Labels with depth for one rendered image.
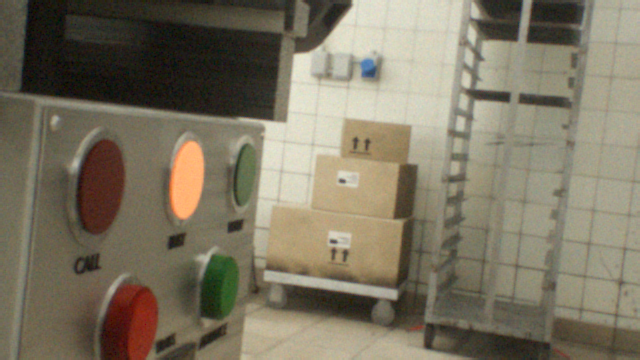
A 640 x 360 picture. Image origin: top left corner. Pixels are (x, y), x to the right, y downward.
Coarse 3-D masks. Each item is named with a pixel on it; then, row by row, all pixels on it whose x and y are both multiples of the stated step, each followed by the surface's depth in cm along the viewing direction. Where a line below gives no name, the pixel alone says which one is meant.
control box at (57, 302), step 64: (0, 128) 28; (64, 128) 29; (128, 128) 34; (192, 128) 40; (256, 128) 49; (0, 192) 28; (64, 192) 30; (128, 192) 34; (256, 192) 50; (0, 256) 28; (64, 256) 30; (128, 256) 35; (192, 256) 42; (0, 320) 28; (64, 320) 31; (192, 320) 43
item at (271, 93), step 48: (96, 0) 54; (144, 0) 54; (288, 0) 52; (96, 48) 54; (144, 48) 54; (192, 48) 53; (240, 48) 52; (288, 48) 53; (96, 96) 54; (144, 96) 54; (192, 96) 53; (240, 96) 53; (288, 96) 55
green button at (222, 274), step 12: (216, 264) 44; (228, 264) 44; (216, 276) 43; (228, 276) 44; (204, 288) 43; (216, 288) 43; (228, 288) 44; (204, 300) 43; (216, 300) 43; (228, 300) 44; (204, 312) 44; (216, 312) 44; (228, 312) 45
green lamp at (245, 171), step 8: (248, 144) 47; (248, 152) 47; (240, 160) 46; (248, 160) 47; (256, 160) 49; (240, 168) 46; (248, 168) 47; (256, 168) 49; (240, 176) 46; (248, 176) 48; (240, 184) 46; (248, 184) 48; (240, 192) 47; (248, 192) 48; (240, 200) 47; (248, 200) 48
